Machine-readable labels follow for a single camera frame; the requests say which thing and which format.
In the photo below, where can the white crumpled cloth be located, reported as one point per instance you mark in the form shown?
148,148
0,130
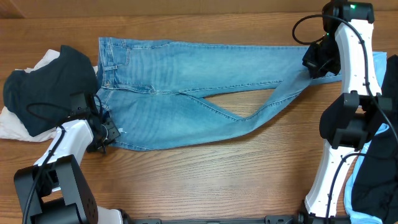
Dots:
11,126

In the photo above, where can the light blue shirt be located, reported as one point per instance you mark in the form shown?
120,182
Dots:
380,63

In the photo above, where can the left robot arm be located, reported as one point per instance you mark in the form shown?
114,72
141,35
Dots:
54,189

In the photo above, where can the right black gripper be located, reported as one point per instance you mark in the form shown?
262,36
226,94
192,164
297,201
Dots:
310,62

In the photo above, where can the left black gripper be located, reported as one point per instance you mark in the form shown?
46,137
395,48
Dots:
113,132

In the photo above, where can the black garment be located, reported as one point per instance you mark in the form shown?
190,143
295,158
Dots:
375,188

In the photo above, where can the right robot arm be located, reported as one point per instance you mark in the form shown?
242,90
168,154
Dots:
354,117

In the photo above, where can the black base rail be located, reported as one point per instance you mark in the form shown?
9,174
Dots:
211,221

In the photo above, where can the dark navy folded shirt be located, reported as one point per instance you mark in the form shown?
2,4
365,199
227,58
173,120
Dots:
41,98

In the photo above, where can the light blue denim jeans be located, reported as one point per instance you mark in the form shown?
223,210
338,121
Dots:
156,91

